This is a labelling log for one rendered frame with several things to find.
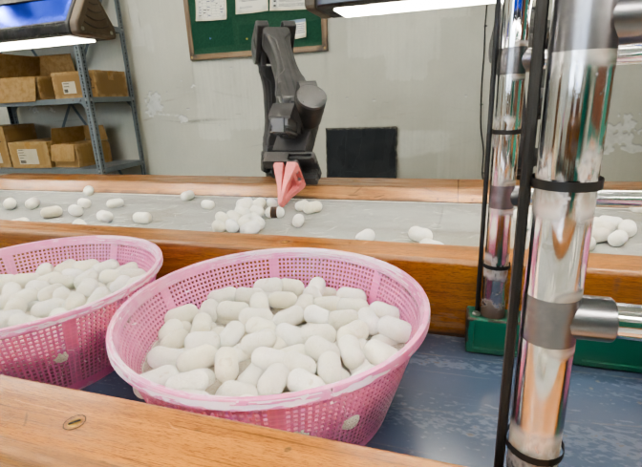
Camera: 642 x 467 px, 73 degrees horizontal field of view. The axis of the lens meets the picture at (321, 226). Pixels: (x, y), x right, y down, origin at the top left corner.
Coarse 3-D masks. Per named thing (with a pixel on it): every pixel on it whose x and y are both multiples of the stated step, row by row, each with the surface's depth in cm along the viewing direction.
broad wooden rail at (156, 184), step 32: (96, 192) 103; (128, 192) 100; (160, 192) 98; (224, 192) 94; (256, 192) 91; (320, 192) 87; (352, 192) 86; (384, 192) 84; (416, 192) 82; (448, 192) 80; (480, 192) 79
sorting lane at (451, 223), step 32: (0, 192) 109; (32, 192) 107; (64, 192) 105; (96, 224) 75; (128, 224) 74; (160, 224) 74; (192, 224) 73; (288, 224) 70; (320, 224) 70; (352, 224) 69; (384, 224) 68; (416, 224) 67; (448, 224) 67; (480, 224) 66; (512, 224) 65; (640, 224) 63
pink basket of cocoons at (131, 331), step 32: (224, 256) 49; (256, 256) 50; (288, 256) 50; (320, 256) 49; (352, 256) 48; (160, 288) 43; (192, 288) 46; (384, 288) 44; (416, 288) 39; (128, 320) 37; (160, 320) 42; (416, 320) 37; (128, 352) 35; (352, 384) 26; (384, 384) 30; (224, 416) 26; (256, 416) 26; (288, 416) 27; (320, 416) 28; (384, 416) 35
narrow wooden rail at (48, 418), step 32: (0, 384) 28; (32, 384) 28; (0, 416) 25; (32, 416) 25; (64, 416) 25; (96, 416) 25; (128, 416) 25; (160, 416) 25; (192, 416) 25; (0, 448) 23; (32, 448) 23; (64, 448) 23; (96, 448) 23; (128, 448) 23; (160, 448) 23; (192, 448) 22; (224, 448) 22; (256, 448) 22; (288, 448) 22; (320, 448) 22; (352, 448) 22
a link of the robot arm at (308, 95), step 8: (312, 80) 81; (296, 88) 82; (304, 88) 80; (312, 88) 80; (320, 88) 80; (280, 96) 89; (296, 96) 78; (304, 96) 79; (312, 96) 79; (320, 96) 79; (296, 104) 79; (304, 104) 78; (312, 104) 78; (320, 104) 78; (304, 112) 79; (312, 112) 79; (320, 112) 80; (304, 120) 81; (312, 120) 81; (320, 120) 83; (304, 128) 83; (312, 128) 83
